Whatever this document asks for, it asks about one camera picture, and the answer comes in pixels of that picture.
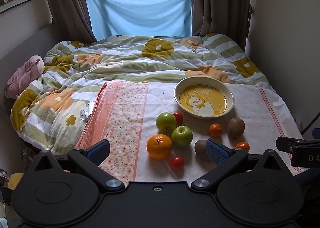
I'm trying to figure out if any small mandarin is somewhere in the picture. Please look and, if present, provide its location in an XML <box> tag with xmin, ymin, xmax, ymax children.
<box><xmin>209</xmin><ymin>123</ymin><xmax>223</xmax><ymax>137</ymax></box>
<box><xmin>235</xmin><ymin>142</ymin><xmax>250</xmax><ymax>152</ymax></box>

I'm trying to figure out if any brown kiwi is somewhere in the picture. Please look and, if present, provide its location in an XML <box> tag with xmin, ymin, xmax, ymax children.
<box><xmin>227</xmin><ymin>118</ymin><xmax>245</xmax><ymax>139</ymax></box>
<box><xmin>194</xmin><ymin>140</ymin><xmax>210</xmax><ymax>161</ymax></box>

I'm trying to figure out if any red tomato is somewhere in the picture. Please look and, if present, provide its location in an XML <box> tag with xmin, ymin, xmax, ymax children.
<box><xmin>173</xmin><ymin>112</ymin><xmax>183</xmax><ymax>126</ymax></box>
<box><xmin>170</xmin><ymin>156</ymin><xmax>184</xmax><ymax>171</ymax></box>

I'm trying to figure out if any green apple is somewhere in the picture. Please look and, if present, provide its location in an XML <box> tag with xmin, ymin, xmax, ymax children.
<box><xmin>156</xmin><ymin>112</ymin><xmax>177</xmax><ymax>132</ymax></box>
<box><xmin>171</xmin><ymin>125</ymin><xmax>193</xmax><ymax>148</ymax></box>

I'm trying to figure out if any large orange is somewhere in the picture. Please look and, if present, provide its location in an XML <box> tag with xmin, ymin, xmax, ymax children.
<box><xmin>146</xmin><ymin>134</ymin><xmax>173</xmax><ymax>160</ymax></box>

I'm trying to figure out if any green striped floral quilt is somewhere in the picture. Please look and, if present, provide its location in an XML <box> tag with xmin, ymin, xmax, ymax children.
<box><xmin>10</xmin><ymin>33</ymin><xmax>270</xmax><ymax>154</ymax></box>

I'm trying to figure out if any pink floral white cloth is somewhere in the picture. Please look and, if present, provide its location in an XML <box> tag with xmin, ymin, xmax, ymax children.
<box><xmin>75</xmin><ymin>80</ymin><xmax>304</xmax><ymax>186</ymax></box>

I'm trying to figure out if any cream oval duck dish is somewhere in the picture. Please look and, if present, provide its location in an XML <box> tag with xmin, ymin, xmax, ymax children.
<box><xmin>174</xmin><ymin>76</ymin><xmax>234</xmax><ymax>119</ymax></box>

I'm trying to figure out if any pink plush pillow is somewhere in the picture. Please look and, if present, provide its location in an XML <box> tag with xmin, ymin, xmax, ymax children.
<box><xmin>4</xmin><ymin>55</ymin><xmax>44</xmax><ymax>99</ymax></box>

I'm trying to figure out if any grey headboard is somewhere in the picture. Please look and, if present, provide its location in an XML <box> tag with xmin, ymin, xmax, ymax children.
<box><xmin>1</xmin><ymin>24</ymin><xmax>64</xmax><ymax>114</ymax></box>

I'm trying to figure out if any brown left curtain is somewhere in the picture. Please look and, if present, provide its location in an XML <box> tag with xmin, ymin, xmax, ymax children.
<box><xmin>47</xmin><ymin>0</ymin><xmax>97</xmax><ymax>43</ymax></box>

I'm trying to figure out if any brown curtain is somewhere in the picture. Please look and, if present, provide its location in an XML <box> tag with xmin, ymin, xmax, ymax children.
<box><xmin>191</xmin><ymin>0</ymin><xmax>250</xmax><ymax>49</ymax></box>
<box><xmin>47</xmin><ymin>0</ymin><xmax>97</xmax><ymax>43</ymax></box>

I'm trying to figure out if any light blue window cloth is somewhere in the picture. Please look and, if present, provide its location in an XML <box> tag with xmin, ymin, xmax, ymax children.
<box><xmin>86</xmin><ymin>0</ymin><xmax>192</xmax><ymax>40</ymax></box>

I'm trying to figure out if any brown right curtain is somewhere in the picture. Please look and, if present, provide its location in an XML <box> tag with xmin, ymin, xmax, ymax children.
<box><xmin>191</xmin><ymin>0</ymin><xmax>250</xmax><ymax>49</ymax></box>

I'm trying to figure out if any black cable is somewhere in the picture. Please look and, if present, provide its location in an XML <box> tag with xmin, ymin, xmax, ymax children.
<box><xmin>299</xmin><ymin>114</ymin><xmax>320</xmax><ymax>135</ymax></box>

